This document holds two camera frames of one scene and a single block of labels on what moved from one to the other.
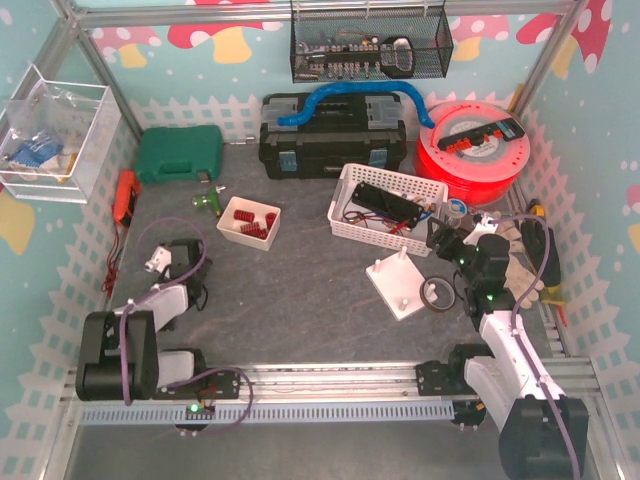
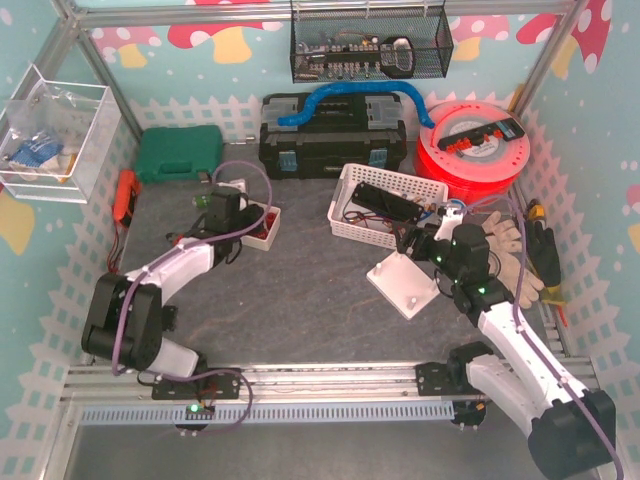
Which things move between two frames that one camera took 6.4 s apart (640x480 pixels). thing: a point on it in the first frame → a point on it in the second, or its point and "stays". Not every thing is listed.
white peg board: x=400 y=284 stays
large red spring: x=269 y=217 stays
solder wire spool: x=457 y=207 stays
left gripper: x=195 y=279 → x=251 y=216
